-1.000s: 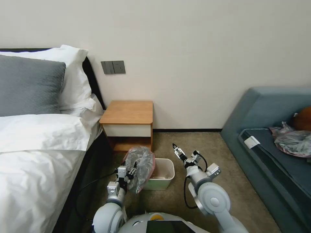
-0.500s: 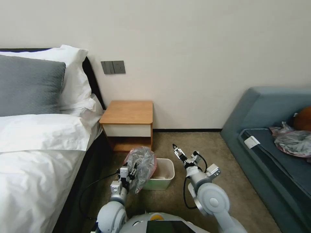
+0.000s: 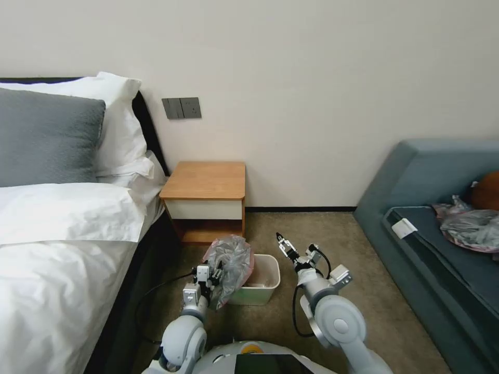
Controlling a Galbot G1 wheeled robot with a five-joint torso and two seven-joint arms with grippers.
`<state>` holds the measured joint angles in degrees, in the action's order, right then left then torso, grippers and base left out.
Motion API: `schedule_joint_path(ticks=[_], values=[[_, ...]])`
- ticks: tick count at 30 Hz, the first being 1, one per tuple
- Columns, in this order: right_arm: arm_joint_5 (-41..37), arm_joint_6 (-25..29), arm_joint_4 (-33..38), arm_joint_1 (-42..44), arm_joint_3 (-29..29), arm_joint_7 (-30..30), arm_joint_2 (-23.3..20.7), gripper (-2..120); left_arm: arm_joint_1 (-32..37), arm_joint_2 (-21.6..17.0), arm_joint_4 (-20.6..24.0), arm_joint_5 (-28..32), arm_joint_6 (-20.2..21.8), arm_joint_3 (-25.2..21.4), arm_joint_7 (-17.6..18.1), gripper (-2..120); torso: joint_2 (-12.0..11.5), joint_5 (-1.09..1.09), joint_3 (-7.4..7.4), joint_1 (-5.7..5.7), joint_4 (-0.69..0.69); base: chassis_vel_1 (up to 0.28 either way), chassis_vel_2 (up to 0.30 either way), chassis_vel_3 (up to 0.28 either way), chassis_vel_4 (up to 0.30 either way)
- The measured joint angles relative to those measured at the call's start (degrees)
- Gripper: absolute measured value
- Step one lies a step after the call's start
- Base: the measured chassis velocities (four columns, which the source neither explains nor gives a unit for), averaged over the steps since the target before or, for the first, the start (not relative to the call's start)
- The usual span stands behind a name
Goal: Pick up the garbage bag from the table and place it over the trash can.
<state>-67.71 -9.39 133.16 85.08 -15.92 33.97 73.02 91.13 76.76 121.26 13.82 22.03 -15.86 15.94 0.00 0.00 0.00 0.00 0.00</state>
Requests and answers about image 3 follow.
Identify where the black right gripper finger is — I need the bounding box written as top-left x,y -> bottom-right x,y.
279,233 -> 300,259
275,232 -> 294,261

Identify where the translucent pink-grey garbage bag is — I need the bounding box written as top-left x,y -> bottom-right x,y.
202,234 -> 255,311

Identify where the white plastic trash can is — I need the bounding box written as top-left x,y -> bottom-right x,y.
227,253 -> 281,307

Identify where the crumpled translucent plastic bag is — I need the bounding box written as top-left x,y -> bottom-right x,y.
431,194 -> 499,255

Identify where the white robot torso shell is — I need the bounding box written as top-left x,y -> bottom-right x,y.
149,340 -> 325,374

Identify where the dark bed base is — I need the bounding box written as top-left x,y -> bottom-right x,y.
82,210 -> 182,374

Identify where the wooden nightstand with white drawer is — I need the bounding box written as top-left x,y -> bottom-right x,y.
159,161 -> 247,246

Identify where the white sofa label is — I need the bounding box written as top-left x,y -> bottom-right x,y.
391,219 -> 416,237

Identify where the blue-grey sofa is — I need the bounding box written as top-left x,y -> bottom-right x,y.
352,138 -> 499,374

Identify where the dark blue sofa seat cushion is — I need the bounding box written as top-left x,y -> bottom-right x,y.
381,205 -> 499,312

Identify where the white bed duvet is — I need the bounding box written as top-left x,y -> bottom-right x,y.
0,183 -> 166,374

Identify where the black bed headboard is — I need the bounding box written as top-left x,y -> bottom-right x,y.
0,76 -> 170,177

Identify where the large white pillow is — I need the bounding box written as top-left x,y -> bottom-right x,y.
0,71 -> 151,177

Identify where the brown round cushion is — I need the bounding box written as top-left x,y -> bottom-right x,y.
469,170 -> 499,212

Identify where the grey textured pillow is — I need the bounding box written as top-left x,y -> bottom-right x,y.
0,87 -> 107,189

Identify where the black wall baseboard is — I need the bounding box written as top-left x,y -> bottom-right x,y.
244,205 -> 360,213

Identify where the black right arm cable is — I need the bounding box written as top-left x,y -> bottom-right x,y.
292,249 -> 333,338

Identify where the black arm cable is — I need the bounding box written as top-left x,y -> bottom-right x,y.
292,249 -> 333,338
135,267 -> 200,344

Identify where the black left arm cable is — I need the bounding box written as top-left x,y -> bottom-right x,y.
135,267 -> 200,344

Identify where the grey wall switch panel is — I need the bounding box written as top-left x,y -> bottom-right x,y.
162,97 -> 203,119

